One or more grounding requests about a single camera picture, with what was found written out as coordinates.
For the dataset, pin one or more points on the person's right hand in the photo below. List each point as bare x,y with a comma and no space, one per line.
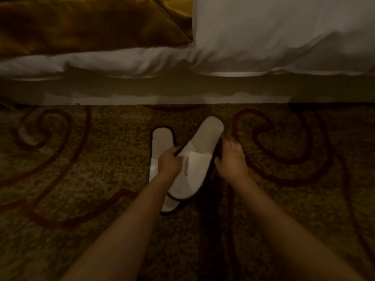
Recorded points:
233,163

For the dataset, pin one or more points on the person's left hand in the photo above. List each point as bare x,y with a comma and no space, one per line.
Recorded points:
168,163

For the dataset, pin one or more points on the white bed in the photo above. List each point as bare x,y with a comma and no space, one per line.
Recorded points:
263,35

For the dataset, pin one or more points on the person's left forearm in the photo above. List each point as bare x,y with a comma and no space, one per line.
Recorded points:
123,234

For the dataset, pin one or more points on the person's right forearm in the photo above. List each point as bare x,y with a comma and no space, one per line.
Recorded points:
287,231

